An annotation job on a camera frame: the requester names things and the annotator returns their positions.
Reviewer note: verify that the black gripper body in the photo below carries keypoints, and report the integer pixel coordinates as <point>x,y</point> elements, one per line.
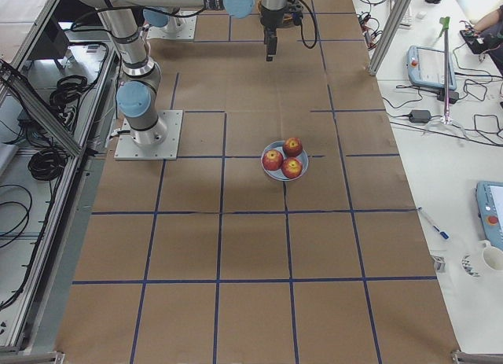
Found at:
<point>270,20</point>

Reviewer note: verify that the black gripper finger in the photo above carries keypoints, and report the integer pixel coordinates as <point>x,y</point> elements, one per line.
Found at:
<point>273,44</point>
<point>268,44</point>

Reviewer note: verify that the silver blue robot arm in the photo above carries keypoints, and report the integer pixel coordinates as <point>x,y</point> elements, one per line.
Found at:
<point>136,98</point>

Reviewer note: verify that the woven wicker basket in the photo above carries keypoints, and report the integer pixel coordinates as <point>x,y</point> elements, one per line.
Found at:
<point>293,15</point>

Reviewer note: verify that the red apple on plate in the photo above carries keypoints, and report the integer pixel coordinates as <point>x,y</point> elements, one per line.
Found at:
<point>291,168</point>
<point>272,160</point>
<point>292,147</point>

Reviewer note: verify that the light blue plate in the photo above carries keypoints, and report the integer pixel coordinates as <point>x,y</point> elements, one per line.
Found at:
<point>277,175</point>

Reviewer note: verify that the blue teach pendant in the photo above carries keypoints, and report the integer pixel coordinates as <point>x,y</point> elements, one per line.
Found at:
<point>426,67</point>
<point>489,199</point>

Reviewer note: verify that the black power adapter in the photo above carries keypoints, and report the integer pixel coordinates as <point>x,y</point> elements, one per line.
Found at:
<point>419,116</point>

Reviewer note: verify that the pink reacher grabber tool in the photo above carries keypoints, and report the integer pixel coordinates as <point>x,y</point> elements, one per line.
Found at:
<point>446,118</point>

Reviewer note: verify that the brown paper table cover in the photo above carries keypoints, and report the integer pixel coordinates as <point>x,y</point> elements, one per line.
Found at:
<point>207,259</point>

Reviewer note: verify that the blue white pen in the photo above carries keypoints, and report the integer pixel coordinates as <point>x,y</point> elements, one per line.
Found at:
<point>442,233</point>

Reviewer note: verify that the white mug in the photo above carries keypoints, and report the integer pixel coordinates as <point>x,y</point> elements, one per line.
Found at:
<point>491,257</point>

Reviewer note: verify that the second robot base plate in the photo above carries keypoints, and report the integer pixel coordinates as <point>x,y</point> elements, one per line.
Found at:
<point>170,28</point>

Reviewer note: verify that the aluminium frame post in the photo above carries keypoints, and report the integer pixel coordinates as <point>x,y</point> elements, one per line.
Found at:
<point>389,31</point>

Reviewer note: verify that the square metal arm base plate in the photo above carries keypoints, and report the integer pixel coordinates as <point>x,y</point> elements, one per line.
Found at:
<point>161,142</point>

